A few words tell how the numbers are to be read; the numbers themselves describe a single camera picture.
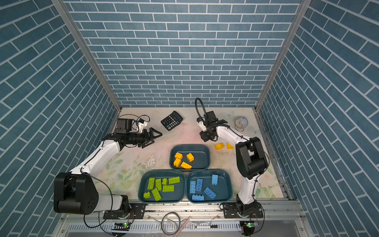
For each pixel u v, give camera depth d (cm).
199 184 82
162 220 71
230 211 74
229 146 97
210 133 71
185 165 89
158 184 82
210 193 78
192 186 81
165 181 82
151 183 82
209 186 81
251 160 50
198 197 76
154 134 75
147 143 81
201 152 94
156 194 77
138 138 72
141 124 78
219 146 96
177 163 87
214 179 81
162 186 81
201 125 87
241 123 104
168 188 81
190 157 91
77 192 41
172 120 110
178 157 91
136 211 74
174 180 83
